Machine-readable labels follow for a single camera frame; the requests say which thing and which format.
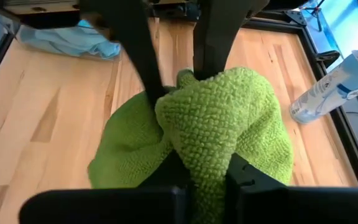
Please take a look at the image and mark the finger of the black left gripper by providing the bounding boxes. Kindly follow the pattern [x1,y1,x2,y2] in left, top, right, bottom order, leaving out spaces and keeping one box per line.
[193,0,270,80]
[79,0,167,108]

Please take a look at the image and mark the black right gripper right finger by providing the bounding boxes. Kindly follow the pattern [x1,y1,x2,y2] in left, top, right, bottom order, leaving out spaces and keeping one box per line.
[225,154,358,224]

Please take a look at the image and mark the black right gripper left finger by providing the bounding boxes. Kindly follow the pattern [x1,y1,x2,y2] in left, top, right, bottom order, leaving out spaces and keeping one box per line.
[19,152,195,224]

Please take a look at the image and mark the blue microfiber towel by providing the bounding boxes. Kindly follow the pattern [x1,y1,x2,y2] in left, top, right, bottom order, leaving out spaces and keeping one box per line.
[17,19,121,60]

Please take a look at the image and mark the green microfiber towel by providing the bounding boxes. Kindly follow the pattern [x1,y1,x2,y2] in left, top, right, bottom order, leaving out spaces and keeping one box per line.
[87,66,294,224]

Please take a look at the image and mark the black metal table border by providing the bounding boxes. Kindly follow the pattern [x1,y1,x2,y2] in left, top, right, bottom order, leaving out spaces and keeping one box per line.
[0,12,358,187]

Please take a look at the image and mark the light blue spray bottle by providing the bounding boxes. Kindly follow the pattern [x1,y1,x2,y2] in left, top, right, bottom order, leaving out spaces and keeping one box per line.
[289,42,358,124]

